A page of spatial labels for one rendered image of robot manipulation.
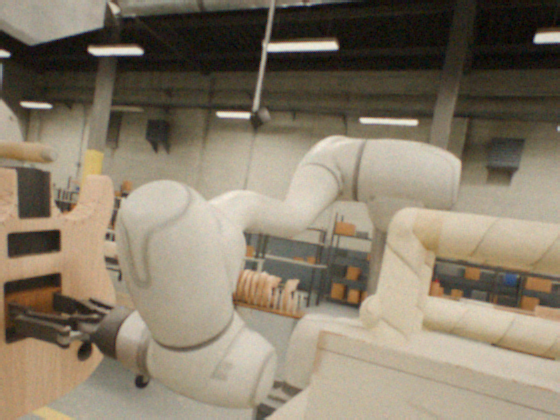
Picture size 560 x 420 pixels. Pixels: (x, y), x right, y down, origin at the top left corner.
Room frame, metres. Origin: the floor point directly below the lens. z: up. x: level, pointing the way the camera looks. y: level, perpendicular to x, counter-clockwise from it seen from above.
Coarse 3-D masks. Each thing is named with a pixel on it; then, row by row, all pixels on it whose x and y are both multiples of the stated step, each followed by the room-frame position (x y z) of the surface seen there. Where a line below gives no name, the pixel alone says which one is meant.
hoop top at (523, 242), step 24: (408, 216) 0.34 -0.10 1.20; (432, 216) 0.33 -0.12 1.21; (456, 216) 0.33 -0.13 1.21; (480, 216) 0.32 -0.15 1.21; (432, 240) 0.33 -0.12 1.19; (456, 240) 0.32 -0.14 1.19; (480, 240) 0.31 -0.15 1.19; (504, 240) 0.31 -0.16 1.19; (528, 240) 0.30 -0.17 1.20; (552, 240) 0.29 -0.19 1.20; (528, 264) 0.31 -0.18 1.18; (552, 264) 0.30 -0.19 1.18
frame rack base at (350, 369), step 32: (320, 352) 0.35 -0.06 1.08; (352, 352) 0.33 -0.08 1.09; (384, 352) 0.32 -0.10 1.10; (416, 352) 0.32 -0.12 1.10; (448, 352) 0.34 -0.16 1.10; (480, 352) 0.37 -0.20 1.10; (512, 352) 0.40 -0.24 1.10; (320, 384) 0.34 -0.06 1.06; (352, 384) 0.33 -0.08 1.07; (384, 384) 0.32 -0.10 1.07; (416, 384) 0.31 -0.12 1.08; (448, 384) 0.30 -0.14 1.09; (480, 384) 0.30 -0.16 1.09; (512, 384) 0.29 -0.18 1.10; (544, 384) 0.29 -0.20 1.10; (320, 416) 0.34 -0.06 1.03; (352, 416) 0.33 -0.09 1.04; (384, 416) 0.32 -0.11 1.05; (416, 416) 0.31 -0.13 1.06; (448, 416) 0.30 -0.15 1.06; (480, 416) 0.29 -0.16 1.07; (512, 416) 0.29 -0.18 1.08; (544, 416) 0.28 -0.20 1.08
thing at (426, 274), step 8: (432, 256) 0.41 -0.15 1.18; (424, 264) 0.41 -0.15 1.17; (432, 264) 0.41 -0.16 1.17; (424, 272) 0.41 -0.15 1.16; (424, 280) 0.41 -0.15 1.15; (424, 288) 0.41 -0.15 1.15; (424, 296) 0.41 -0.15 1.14; (416, 304) 0.41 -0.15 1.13; (424, 304) 0.41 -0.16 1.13; (416, 312) 0.41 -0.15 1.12; (424, 312) 0.42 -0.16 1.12; (416, 320) 0.41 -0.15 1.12; (416, 328) 0.41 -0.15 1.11
